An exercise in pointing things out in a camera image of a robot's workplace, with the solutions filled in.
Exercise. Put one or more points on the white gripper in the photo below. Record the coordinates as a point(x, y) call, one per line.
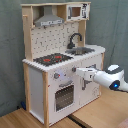
point(86, 73)

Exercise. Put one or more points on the white oven door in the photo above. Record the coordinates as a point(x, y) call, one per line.
point(64, 96)

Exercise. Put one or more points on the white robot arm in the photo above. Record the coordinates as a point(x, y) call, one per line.
point(112, 78)

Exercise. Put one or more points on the wooden toy kitchen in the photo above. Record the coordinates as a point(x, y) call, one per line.
point(40, 84)

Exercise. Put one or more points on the white cabinet door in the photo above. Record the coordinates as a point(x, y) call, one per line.
point(89, 90)

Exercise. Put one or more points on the grey toy sink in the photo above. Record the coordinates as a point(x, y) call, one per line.
point(79, 51)

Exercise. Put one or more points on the left grey stove knob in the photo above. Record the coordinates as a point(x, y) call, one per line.
point(56, 75)

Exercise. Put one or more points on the black stovetop red burners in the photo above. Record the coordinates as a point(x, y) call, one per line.
point(52, 59)

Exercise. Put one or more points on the toy microwave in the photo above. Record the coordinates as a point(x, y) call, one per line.
point(78, 11)

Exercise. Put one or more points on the grey range hood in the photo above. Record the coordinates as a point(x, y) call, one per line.
point(48, 18)

